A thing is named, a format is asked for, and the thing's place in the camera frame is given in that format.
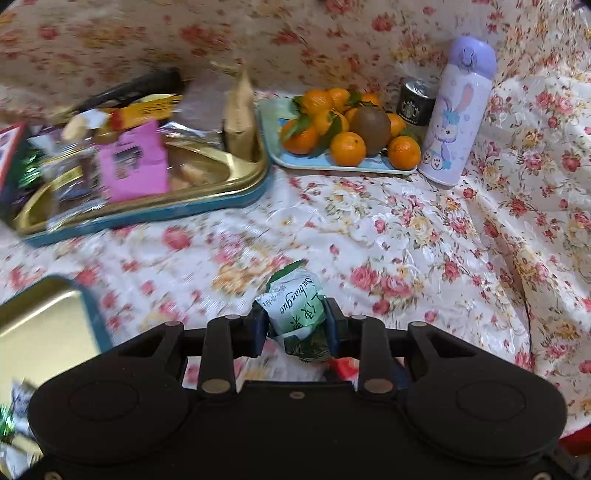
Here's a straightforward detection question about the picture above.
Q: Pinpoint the white plate of oranges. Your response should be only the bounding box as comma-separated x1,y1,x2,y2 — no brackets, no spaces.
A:
281,88,423,171

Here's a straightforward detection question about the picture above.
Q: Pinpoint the teal tin tray gold inside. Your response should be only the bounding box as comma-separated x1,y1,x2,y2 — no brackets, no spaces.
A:
0,275,114,398

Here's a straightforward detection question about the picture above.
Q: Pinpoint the teal tin tray with snacks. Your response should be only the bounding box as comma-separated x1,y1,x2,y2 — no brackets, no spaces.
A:
14,134,272,247

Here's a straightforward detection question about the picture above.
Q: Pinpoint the clear packet with dark snack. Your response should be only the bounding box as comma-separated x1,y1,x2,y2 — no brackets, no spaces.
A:
46,138,112,232

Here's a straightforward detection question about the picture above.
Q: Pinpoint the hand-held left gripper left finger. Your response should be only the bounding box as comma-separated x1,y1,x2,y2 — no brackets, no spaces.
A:
111,302,269,398

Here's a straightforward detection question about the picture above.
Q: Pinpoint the brown paper snack packet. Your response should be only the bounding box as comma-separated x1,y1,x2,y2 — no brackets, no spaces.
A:
223,69,258,162

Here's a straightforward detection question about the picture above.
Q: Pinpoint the white snack wrapper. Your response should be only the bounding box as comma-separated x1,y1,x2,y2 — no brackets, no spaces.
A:
62,110,109,139

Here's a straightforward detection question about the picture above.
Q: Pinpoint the grey translucent packet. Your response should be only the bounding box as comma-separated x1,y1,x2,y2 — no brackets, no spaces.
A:
178,76,232,134

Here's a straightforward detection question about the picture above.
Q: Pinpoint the dark drink can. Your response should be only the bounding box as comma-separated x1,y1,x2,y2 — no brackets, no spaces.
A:
396,78,437,126

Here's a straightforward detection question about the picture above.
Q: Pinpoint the light blue plate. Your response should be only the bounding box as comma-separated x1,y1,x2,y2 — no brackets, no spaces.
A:
256,95,423,176

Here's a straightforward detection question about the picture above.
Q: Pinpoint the brown kiwi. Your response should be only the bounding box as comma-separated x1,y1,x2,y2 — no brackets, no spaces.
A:
352,106,392,157

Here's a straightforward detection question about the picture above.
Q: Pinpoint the small pink box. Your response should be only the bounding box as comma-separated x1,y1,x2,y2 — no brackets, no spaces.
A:
95,119,171,203

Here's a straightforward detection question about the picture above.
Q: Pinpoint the green foil candy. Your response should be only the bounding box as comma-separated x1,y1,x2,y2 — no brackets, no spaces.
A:
16,148,44,190

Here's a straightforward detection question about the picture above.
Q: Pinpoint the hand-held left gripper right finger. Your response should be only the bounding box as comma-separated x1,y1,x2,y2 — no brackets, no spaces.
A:
322,298,467,398

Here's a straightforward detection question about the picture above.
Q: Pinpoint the red and white snack packet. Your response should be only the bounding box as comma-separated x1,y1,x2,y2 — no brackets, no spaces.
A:
330,357,358,384

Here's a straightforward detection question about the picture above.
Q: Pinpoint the black remote control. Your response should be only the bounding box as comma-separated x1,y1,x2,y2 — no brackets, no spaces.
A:
74,67,183,112

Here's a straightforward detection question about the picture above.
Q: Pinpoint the green and white snack packet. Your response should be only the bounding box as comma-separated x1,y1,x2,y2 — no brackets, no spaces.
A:
255,259,331,365

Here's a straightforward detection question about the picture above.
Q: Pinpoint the purple rabbit print bottle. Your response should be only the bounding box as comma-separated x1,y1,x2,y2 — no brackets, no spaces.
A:
418,36,498,188

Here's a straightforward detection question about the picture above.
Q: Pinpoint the red and white box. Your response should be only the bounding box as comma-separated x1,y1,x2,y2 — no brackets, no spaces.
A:
0,122,28,217

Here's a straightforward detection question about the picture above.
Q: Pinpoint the floral covered sofa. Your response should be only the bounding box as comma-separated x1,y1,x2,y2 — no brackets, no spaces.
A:
0,0,591,435

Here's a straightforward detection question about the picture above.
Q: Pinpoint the yellow and red snack bar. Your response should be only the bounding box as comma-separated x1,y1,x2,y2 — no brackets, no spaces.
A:
110,93,184,131

